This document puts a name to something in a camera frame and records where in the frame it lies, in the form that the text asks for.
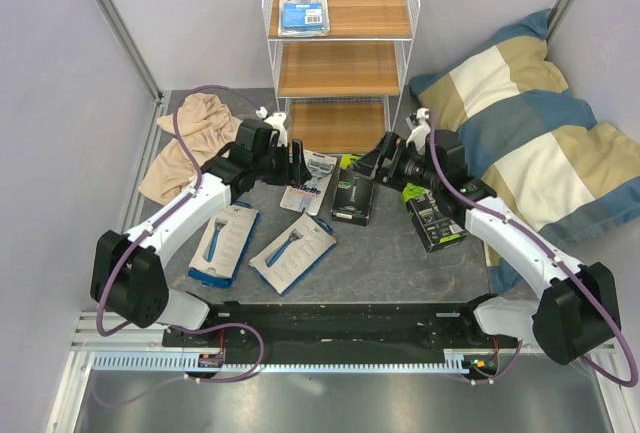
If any blue Gillette razor blister pack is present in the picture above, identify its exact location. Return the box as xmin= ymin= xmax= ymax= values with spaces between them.
xmin=278 ymin=0 xmax=331 ymax=38

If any black green Gillette razor box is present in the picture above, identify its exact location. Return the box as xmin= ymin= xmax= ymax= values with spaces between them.
xmin=331 ymin=154 xmax=374 ymax=226

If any Gillette razor white card pack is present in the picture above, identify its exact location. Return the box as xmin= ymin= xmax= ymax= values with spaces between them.
xmin=279 ymin=150 xmax=337 ymax=216

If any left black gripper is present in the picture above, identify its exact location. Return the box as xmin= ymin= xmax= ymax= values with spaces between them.
xmin=253 ymin=139 xmax=311 ymax=187

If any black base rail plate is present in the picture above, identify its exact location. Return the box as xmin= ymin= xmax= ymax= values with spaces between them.
xmin=162 ymin=301 xmax=517 ymax=362

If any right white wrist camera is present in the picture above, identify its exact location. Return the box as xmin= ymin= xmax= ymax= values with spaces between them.
xmin=406 ymin=107 xmax=431 ymax=153

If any aluminium frame rail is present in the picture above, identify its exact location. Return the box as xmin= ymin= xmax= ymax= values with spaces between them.
xmin=95 ymin=0 xmax=163 ymax=103

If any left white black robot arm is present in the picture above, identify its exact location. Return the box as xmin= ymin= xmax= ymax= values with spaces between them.
xmin=90 ymin=112 xmax=310 ymax=346

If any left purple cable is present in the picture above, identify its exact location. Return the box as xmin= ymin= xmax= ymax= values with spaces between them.
xmin=92 ymin=84 xmax=266 ymax=407

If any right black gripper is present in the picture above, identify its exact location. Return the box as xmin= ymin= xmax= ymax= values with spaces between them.
xmin=346 ymin=131 xmax=441 ymax=192

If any blue beige checkered pillow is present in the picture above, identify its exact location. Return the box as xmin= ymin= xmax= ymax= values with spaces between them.
xmin=409 ymin=8 xmax=640 ymax=294

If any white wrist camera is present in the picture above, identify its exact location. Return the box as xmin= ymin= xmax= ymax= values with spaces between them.
xmin=255 ymin=106 xmax=290 ymax=147
xmin=406 ymin=107 xmax=431 ymax=153

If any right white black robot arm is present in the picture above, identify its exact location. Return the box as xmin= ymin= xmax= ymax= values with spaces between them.
xmin=352 ymin=130 xmax=621 ymax=365

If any harry's razor box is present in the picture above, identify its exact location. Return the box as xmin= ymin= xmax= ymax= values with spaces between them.
xmin=249 ymin=213 xmax=337 ymax=295
xmin=187 ymin=202 xmax=260 ymax=289

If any light blue slotted cable duct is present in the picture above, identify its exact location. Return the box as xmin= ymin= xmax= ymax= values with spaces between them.
xmin=92 ymin=351 xmax=472 ymax=374

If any black green razor box portrait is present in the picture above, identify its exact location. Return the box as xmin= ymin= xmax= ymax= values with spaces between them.
xmin=402 ymin=184 xmax=467 ymax=253

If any purple cable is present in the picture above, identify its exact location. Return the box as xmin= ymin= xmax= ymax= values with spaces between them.
xmin=427 ymin=110 xmax=640 ymax=388
xmin=92 ymin=84 xmax=266 ymax=407

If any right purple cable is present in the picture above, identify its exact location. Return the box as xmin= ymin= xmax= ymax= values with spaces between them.
xmin=427 ymin=110 xmax=640 ymax=388

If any white wire wooden shelf unit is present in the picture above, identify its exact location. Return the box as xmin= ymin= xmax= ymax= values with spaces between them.
xmin=261 ymin=0 xmax=421 ymax=154

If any beige crumpled cloth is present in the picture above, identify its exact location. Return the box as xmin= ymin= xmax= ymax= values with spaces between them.
xmin=138 ymin=93 xmax=241 ymax=205

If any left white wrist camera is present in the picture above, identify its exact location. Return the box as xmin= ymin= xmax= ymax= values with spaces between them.
xmin=255 ymin=106 xmax=290 ymax=147

